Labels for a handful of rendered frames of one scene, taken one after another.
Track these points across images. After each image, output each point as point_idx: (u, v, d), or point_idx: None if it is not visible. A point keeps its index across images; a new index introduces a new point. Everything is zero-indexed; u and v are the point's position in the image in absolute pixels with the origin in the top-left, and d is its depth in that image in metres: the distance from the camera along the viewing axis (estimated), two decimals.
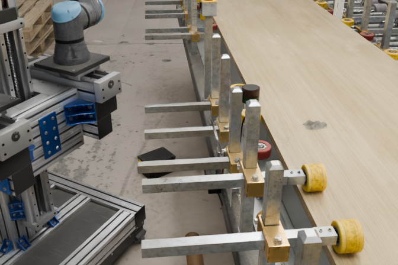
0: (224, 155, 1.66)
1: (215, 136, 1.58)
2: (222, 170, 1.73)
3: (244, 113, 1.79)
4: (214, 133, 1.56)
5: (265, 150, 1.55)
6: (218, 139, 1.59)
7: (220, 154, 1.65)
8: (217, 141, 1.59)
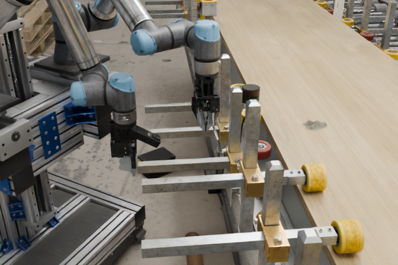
0: (224, 155, 1.66)
1: (215, 136, 1.58)
2: (222, 170, 1.73)
3: (244, 113, 1.79)
4: (214, 132, 1.56)
5: (265, 150, 1.55)
6: (218, 138, 1.59)
7: (220, 154, 1.65)
8: (217, 140, 1.60)
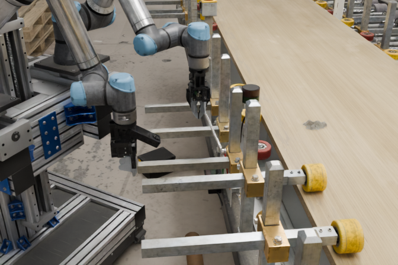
0: (225, 154, 1.65)
1: (211, 128, 1.70)
2: None
3: (244, 113, 1.79)
4: (209, 123, 1.71)
5: (265, 150, 1.55)
6: (214, 131, 1.69)
7: (220, 152, 1.65)
8: (214, 133, 1.69)
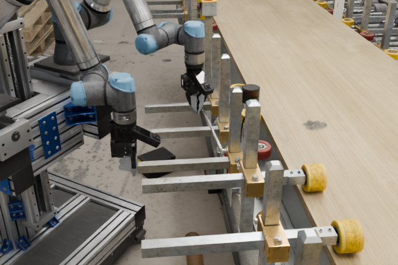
0: (225, 154, 1.65)
1: (211, 129, 1.70)
2: None
3: (244, 113, 1.79)
4: (209, 124, 1.71)
5: (265, 150, 1.55)
6: (214, 132, 1.69)
7: (220, 152, 1.65)
8: (214, 133, 1.69)
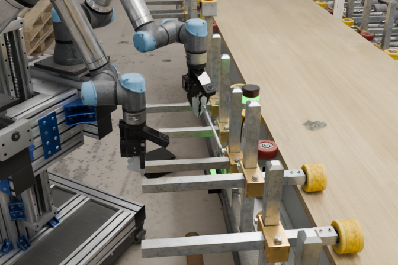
0: (225, 154, 1.65)
1: (212, 127, 1.69)
2: None
3: (244, 113, 1.79)
4: (210, 122, 1.70)
5: (271, 149, 1.55)
6: (214, 130, 1.68)
7: (220, 152, 1.65)
8: (214, 132, 1.68)
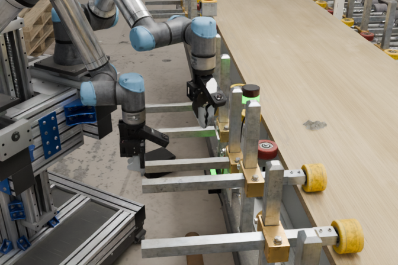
0: (224, 155, 1.66)
1: (217, 136, 1.58)
2: (222, 171, 1.73)
3: (244, 113, 1.79)
4: (216, 132, 1.56)
5: (271, 149, 1.55)
6: (219, 139, 1.59)
7: (220, 154, 1.65)
8: (218, 141, 1.59)
